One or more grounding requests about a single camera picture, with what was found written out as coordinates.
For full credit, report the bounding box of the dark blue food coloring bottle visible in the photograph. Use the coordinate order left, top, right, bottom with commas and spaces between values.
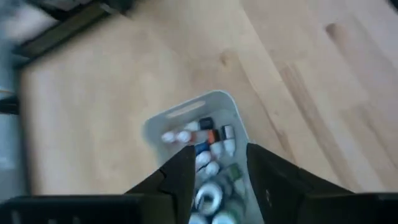
194, 141, 212, 169

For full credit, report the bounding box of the fruit green food coloring bottle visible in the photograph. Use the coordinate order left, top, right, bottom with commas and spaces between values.
228, 163, 248, 197

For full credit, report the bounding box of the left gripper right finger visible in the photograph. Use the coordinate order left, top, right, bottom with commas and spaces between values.
247, 143, 398, 224

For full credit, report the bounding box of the small food coloring bottle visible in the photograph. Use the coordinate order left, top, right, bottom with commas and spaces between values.
220, 124, 236, 158
205, 161, 221, 178
160, 130, 177, 144

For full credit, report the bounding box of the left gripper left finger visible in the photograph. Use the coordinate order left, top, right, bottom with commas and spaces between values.
0, 144, 197, 224

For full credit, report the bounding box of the black aluminium table frame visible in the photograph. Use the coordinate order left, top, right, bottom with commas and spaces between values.
0, 0, 137, 116

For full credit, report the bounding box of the red food coloring bottle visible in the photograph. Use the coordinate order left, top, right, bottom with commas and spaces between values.
206, 129, 224, 159
176, 129, 208, 144

